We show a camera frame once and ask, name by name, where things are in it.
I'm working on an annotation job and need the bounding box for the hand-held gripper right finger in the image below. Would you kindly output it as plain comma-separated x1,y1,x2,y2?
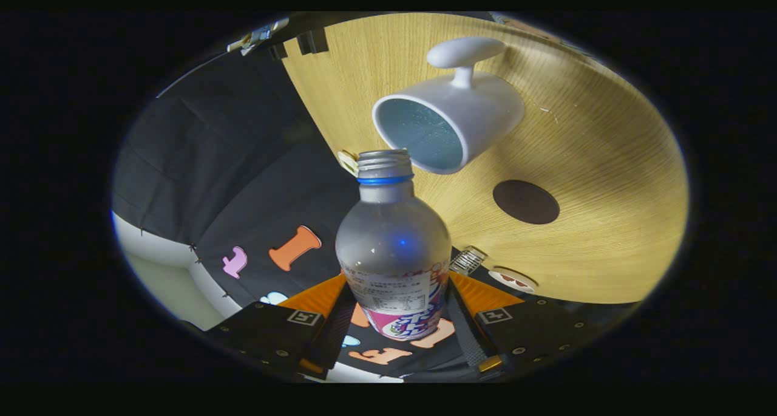
446,270,602,374

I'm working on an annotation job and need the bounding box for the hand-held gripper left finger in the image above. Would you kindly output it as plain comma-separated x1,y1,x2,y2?
206,273,356,381

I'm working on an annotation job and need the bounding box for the silver juice bottle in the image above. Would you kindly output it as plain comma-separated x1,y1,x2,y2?
335,149,452,341

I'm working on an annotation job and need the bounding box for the round brown coaster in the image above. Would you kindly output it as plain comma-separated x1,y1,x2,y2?
492,180,560,225

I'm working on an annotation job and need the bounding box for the white cup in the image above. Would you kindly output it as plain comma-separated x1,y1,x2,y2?
372,37,526,175

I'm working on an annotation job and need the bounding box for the white plate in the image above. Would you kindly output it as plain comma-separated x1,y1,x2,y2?
487,267,538,293

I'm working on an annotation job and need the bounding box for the wooden table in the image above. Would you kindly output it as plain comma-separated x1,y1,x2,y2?
281,12,690,305

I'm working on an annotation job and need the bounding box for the black backdrop cloth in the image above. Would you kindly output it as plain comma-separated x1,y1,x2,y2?
112,21,638,383

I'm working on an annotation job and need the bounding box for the large black block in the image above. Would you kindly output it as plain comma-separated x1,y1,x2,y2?
296,30,329,55

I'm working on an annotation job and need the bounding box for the metal wire holder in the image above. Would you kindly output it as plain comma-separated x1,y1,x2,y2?
450,246,487,276

